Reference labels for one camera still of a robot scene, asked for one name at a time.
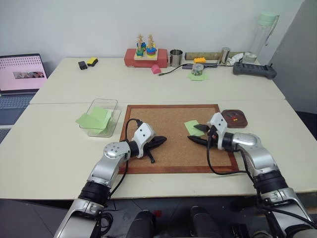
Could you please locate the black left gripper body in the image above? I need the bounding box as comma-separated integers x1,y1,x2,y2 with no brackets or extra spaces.
143,140,157,152

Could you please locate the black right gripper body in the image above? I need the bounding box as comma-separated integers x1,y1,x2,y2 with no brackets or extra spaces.
204,125,219,150

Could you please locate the small green sticky note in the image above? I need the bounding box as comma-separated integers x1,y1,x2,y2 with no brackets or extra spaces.
184,119,206,136

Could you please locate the brown wooden tray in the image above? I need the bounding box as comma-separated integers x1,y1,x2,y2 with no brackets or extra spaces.
220,108,249,129

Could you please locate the clear plastic box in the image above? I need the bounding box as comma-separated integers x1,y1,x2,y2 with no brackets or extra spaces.
79,98,122,138

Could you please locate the green note stack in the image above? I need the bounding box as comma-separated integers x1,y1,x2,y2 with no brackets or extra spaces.
186,71,210,82

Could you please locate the clear jar of pushpins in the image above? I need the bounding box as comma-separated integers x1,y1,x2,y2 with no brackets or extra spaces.
191,63,205,76

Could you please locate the folded green paper note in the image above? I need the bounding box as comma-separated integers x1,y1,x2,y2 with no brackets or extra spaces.
88,107,113,129

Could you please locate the large green paper note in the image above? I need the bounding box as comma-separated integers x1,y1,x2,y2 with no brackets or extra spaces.
75,113,107,130

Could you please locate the red rectangular box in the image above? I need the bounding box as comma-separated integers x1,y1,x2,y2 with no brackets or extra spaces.
123,48,169,68

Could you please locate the wood-framed cork board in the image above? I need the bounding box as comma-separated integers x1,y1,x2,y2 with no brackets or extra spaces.
118,104,240,175

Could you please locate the grey usb hub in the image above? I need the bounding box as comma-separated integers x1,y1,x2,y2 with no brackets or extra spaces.
182,62,219,70

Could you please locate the dark rounded shape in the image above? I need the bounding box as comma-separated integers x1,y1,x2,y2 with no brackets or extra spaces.
128,210,157,238
189,205,221,238

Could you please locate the brown cork roll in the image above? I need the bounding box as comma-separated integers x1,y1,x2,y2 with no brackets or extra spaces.
185,51,246,60

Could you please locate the stainless steel mug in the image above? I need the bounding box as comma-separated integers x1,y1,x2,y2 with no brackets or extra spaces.
168,49,184,67

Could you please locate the silver metal canister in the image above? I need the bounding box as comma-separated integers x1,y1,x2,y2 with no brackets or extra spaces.
217,47,231,66

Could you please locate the white crumpled cloth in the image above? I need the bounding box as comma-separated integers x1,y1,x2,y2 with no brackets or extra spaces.
228,53,245,65

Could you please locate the black power strip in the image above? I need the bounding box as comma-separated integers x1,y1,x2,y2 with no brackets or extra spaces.
232,61,278,80

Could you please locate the clear bottle with green lid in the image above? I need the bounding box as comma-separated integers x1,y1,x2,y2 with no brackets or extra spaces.
251,9,281,60

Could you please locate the laptop with pink screen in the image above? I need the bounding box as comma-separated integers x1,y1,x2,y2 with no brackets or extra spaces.
0,53,48,111

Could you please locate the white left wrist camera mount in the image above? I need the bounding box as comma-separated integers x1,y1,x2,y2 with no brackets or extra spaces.
131,123,156,159

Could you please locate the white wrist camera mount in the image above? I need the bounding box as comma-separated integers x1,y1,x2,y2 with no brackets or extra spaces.
131,123,156,159
207,112,228,140

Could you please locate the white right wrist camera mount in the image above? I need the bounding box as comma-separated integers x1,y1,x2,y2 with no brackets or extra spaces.
207,112,228,140

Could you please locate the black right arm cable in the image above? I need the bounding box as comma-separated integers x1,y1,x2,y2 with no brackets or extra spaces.
207,131,249,176

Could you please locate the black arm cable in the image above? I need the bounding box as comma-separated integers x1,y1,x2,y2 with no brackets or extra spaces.
107,119,143,199
207,131,249,176

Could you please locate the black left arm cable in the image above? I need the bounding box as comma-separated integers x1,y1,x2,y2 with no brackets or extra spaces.
107,119,143,199

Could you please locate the black usb cable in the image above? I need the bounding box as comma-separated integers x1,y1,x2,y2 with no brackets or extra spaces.
158,63,194,76

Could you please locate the wooden ring stacking toy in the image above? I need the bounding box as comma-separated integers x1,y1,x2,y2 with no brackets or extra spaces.
134,33,159,61

